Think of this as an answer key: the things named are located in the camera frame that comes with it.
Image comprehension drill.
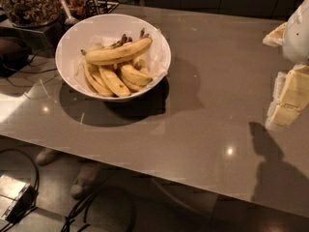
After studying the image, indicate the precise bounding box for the lower small yellow banana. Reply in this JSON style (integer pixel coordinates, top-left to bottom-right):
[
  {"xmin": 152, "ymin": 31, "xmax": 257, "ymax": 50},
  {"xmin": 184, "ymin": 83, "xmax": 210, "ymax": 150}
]
[{"xmin": 121, "ymin": 77, "xmax": 144, "ymax": 92}]

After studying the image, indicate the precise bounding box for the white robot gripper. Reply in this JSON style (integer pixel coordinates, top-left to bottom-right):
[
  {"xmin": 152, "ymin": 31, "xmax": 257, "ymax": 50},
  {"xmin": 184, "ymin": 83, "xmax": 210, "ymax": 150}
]
[{"xmin": 263, "ymin": 0, "xmax": 309, "ymax": 131}]

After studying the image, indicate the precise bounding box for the foot under table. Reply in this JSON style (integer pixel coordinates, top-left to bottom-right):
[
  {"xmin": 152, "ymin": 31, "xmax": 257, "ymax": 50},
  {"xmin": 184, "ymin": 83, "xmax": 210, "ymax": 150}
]
[
  {"xmin": 70, "ymin": 161, "xmax": 101, "ymax": 199},
  {"xmin": 35, "ymin": 148, "xmax": 61, "ymax": 166}
]

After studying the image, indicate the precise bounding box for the silver power box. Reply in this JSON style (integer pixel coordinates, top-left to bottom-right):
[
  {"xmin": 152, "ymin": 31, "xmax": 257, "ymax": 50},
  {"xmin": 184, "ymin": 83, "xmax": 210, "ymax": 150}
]
[{"xmin": 0, "ymin": 175, "xmax": 32, "ymax": 222}]

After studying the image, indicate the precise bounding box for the white plastic scoop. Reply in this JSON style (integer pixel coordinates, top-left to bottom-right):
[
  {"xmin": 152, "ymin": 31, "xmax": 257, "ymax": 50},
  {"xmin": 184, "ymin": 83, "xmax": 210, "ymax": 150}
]
[{"xmin": 59, "ymin": 0, "xmax": 78, "ymax": 25}]

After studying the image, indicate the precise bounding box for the white paper bowl liner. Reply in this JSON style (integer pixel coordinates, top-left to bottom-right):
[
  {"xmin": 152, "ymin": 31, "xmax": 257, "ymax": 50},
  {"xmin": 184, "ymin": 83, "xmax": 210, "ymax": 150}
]
[{"xmin": 76, "ymin": 29, "xmax": 168, "ymax": 99}]

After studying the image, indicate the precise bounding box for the black floor cable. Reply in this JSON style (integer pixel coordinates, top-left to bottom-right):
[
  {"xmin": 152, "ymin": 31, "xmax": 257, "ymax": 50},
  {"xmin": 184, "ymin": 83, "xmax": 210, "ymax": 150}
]
[{"xmin": 61, "ymin": 186, "xmax": 137, "ymax": 232}]

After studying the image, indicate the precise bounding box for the dark round device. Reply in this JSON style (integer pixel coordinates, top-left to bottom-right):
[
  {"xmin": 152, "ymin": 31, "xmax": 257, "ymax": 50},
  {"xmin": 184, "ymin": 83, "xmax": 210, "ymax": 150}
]
[{"xmin": 0, "ymin": 37, "xmax": 32, "ymax": 77}]

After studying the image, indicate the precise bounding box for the white ceramic bowl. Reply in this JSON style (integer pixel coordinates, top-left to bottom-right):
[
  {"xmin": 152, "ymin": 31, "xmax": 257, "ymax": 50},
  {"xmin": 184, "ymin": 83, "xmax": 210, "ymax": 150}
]
[{"xmin": 55, "ymin": 14, "xmax": 171, "ymax": 102}]

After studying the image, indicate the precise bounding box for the black wire basket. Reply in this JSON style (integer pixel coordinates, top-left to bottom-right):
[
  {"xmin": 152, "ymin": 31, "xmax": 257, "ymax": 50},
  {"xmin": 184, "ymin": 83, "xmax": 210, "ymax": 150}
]
[{"xmin": 86, "ymin": 0, "xmax": 111, "ymax": 17}]

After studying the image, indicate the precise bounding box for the glass jar of nuts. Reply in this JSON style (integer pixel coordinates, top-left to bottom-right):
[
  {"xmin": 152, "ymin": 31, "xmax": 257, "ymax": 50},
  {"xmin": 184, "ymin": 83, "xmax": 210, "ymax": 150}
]
[{"xmin": 0, "ymin": 0, "xmax": 60, "ymax": 28}]

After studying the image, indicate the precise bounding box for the right foot under table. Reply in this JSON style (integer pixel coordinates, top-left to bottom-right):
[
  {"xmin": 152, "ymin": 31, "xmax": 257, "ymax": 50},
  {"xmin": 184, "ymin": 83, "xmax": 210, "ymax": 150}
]
[{"xmin": 70, "ymin": 161, "xmax": 101, "ymax": 199}]

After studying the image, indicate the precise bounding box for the left foot under table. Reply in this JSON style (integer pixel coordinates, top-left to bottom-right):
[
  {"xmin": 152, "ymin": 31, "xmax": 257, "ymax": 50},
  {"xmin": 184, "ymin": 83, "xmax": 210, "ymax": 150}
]
[{"xmin": 35, "ymin": 148, "xmax": 61, "ymax": 166}]

